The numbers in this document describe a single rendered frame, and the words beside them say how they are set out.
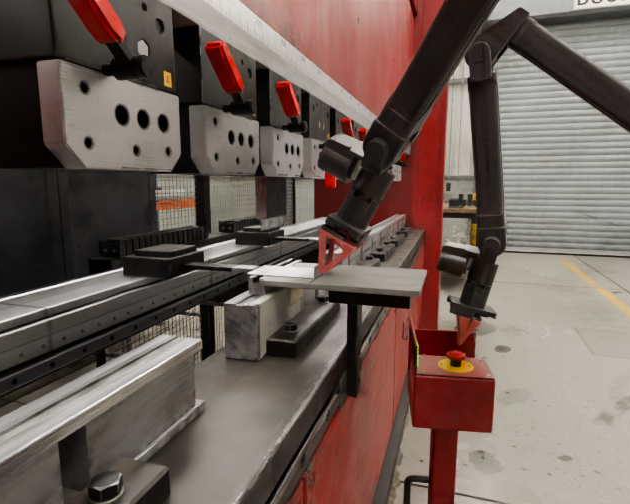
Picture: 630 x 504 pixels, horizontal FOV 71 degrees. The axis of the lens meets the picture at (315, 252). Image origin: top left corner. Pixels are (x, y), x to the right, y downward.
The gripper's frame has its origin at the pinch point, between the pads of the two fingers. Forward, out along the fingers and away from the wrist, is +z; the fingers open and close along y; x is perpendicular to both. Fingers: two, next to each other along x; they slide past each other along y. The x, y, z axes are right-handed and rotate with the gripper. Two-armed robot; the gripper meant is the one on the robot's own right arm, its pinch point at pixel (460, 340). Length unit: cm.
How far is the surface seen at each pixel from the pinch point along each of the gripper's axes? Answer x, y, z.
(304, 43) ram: 15, 48, -52
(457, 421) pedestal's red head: 15.3, -0.3, 12.1
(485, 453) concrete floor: -83, -47, 71
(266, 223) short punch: 24, 45, -19
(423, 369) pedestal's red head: 12.9, 8.7, 4.3
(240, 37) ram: 41, 51, -45
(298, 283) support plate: 31.8, 36.2, -11.6
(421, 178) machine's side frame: -189, 2, -39
